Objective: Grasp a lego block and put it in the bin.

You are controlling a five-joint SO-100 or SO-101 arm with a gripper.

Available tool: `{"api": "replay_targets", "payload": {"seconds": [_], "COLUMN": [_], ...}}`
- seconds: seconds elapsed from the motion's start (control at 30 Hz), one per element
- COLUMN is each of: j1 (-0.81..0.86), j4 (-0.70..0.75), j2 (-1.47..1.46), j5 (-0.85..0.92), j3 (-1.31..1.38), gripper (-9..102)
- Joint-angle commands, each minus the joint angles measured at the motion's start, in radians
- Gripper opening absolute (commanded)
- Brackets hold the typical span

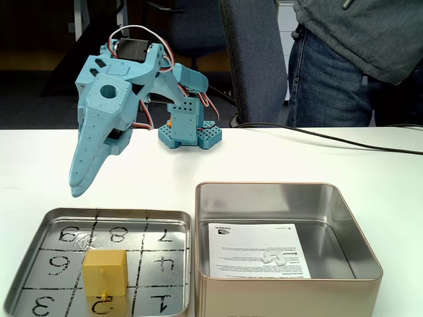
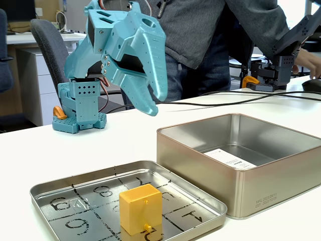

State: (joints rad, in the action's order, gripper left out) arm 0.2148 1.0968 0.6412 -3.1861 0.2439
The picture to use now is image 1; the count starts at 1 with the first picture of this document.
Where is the white putty blob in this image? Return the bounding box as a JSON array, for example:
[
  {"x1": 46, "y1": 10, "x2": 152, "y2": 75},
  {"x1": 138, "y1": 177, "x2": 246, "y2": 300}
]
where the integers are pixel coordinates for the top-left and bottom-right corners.
[{"x1": 261, "y1": 251, "x2": 287, "y2": 266}]

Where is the printed white paper sheet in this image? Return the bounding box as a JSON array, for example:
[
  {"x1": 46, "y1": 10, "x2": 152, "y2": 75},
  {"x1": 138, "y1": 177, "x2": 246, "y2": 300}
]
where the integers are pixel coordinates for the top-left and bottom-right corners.
[{"x1": 208, "y1": 223, "x2": 312, "y2": 279}]

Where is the metal tin lid with numbers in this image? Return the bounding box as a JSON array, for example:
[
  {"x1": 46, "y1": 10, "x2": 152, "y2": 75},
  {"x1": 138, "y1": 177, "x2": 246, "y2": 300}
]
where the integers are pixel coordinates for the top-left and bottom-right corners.
[{"x1": 0, "y1": 207, "x2": 193, "y2": 317}]

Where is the black triangular cloth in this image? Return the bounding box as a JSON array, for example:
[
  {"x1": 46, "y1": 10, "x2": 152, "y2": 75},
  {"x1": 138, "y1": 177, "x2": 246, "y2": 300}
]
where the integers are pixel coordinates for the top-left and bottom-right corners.
[{"x1": 40, "y1": 19, "x2": 112, "y2": 98}]

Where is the black cable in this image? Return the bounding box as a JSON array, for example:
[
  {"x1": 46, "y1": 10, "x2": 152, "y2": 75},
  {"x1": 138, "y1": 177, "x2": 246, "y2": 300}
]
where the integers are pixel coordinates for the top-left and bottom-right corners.
[{"x1": 231, "y1": 122, "x2": 423, "y2": 156}]

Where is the white desk frame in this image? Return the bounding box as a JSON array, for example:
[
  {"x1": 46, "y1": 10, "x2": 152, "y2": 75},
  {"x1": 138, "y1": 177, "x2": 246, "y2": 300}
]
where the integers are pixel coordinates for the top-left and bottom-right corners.
[{"x1": 67, "y1": 0, "x2": 132, "y2": 41}]

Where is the person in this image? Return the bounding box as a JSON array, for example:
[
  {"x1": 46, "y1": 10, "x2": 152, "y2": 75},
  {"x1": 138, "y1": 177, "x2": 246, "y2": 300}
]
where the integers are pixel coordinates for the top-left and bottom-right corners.
[{"x1": 286, "y1": 0, "x2": 423, "y2": 127}]

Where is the grey-blue office chair backrest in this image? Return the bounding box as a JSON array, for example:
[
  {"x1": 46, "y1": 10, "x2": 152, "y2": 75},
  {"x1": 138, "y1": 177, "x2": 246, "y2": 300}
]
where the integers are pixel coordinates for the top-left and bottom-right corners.
[{"x1": 219, "y1": 0, "x2": 290, "y2": 128}]

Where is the yellow block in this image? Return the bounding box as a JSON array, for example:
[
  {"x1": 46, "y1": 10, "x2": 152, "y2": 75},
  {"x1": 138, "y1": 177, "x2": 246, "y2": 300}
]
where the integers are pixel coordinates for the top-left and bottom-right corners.
[{"x1": 81, "y1": 249, "x2": 129, "y2": 300}]

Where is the gold metal tin box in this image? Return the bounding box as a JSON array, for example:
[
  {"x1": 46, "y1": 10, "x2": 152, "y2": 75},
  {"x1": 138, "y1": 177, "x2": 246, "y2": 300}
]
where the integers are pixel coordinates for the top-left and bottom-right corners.
[{"x1": 194, "y1": 180, "x2": 385, "y2": 317}]

